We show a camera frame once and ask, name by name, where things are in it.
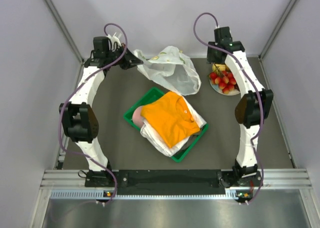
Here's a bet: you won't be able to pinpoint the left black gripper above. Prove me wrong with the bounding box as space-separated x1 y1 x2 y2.
105 43 143 70

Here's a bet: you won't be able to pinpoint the red cherry bunch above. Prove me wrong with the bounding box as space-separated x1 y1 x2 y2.
208 71 240 96

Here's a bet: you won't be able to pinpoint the white printed plastic bag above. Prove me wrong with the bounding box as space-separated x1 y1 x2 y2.
133 46 202 96

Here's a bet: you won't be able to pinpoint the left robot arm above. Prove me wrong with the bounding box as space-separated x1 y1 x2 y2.
59 34 143 187

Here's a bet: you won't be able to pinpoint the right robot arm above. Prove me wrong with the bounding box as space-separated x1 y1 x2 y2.
207 26 274 186

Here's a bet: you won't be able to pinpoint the yellow pear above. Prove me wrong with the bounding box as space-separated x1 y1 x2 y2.
212 63 226 74

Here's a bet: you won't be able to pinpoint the round pastel plate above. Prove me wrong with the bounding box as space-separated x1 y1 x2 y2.
209 74 240 96

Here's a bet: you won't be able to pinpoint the green plastic tray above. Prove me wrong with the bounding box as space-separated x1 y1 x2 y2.
123 86 209 163

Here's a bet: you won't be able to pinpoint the pink garment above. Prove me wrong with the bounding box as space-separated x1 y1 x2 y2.
132 106 144 129

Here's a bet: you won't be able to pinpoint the orange t-shirt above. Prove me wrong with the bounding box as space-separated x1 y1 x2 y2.
140 91 206 149

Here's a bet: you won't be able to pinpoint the white folded clothes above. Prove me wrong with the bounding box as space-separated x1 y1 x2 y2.
140 99 207 157

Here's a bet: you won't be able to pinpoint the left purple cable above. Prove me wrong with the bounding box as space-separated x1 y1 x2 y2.
57 22 129 206

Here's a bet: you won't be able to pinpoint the purple cable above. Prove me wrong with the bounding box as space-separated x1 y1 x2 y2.
193 12 265 206
57 22 129 206

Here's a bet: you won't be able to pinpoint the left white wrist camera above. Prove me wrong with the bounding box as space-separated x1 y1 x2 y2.
106 32 123 47

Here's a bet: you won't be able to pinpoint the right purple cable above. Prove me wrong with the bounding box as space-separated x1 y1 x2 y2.
193 12 265 206

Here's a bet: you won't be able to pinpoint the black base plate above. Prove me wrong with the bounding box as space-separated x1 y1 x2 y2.
84 168 263 196

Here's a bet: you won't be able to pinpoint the aluminium frame rail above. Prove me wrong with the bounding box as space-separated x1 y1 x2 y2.
40 168 312 203

